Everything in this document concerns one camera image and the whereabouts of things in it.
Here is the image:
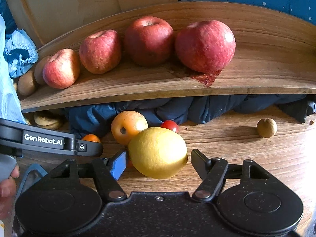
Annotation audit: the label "orange yellow persimmon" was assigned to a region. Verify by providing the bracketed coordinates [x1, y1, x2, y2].
[111, 111, 148, 146]

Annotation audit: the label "orange mandarin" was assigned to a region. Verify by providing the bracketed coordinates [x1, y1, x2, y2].
[81, 134, 101, 143]

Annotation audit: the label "yellow bananas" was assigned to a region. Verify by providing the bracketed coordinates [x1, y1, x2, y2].
[24, 111, 64, 130]

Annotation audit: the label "red cherry tomato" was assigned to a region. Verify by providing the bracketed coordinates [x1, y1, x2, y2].
[160, 120, 179, 133]
[126, 159, 134, 168]

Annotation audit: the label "small brown longan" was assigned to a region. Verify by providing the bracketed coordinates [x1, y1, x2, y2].
[257, 118, 277, 138]

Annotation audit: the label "dark blue jacket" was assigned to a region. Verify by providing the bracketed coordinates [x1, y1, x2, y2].
[63, 94, 315, 138]

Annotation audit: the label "person's left hand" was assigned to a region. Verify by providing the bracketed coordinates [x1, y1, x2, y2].
[0, 165, 20, 220]

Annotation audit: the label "red apple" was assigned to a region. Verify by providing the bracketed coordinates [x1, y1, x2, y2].
[42, 48, 80, 89]
[175, 20, 236, 73]
[79, 29, 122, 74]
[124, 16, 174, 67]

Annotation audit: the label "steel rectangular tray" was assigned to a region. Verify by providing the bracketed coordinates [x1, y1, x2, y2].
[12, 164, 48, 237]

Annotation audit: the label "brown kiwi far left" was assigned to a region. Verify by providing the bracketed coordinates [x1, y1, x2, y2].
[17, 70, 38, 97]

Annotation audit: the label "blue elastic cloth cover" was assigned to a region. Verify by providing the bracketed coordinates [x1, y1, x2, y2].
[3, 29, 39, 79]

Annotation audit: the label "light blue garment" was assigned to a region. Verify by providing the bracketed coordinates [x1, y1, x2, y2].
[1, 16, 26, 124]

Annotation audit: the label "yellow lemon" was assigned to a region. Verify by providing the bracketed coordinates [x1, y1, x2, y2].
[128, 127, 188, 179]

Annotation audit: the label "curved wooden shelf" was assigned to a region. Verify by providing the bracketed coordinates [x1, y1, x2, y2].
[21, 2, 315, 112]

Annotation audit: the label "brown kiwi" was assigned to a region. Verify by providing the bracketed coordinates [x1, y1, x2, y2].
[34, 56, 51, 86]
[17, 70, 38, 97]

